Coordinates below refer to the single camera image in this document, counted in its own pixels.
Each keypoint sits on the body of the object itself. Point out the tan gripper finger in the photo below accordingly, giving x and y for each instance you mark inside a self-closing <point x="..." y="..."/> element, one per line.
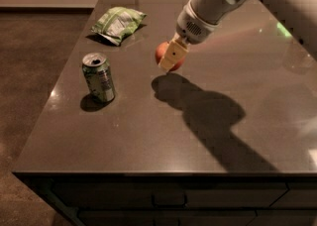
<point x="172" y="55"/>

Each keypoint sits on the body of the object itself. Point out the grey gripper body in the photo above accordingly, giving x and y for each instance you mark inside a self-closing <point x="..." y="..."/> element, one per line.
<point x="194" y="28"/>

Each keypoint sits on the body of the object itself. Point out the red apple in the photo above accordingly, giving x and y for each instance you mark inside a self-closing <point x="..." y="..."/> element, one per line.
<point x="162" y="55"/>

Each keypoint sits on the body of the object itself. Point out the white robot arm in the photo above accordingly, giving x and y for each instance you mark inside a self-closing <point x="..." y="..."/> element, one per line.
<point x="298" y="17"/>

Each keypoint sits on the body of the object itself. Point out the green jalapeno chip bag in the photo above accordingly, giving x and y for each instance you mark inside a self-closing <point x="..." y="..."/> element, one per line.
<point x="118" y="23"/>

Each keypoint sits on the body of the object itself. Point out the green soda can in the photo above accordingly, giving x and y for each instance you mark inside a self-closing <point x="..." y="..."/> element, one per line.
<point x="97" y="73"/>

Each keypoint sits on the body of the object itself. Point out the dark counter cabinet drawers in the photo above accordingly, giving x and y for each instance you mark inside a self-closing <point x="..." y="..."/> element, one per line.
<point x="177" y="200"/>

